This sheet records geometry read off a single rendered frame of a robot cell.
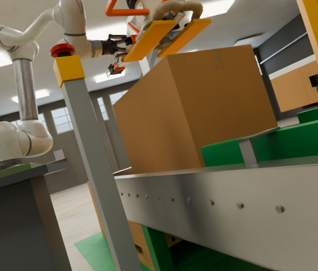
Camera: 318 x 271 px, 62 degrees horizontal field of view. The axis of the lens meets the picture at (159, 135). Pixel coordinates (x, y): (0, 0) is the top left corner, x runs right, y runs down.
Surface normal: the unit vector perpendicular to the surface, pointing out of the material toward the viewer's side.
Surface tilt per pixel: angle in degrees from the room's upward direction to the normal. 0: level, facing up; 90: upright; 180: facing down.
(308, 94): 90
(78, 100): 90
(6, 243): 90
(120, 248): 90
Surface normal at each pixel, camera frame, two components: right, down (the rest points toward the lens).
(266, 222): -0.85, 0.25
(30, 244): 0.15, -0.07
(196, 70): 0.44, -0.17
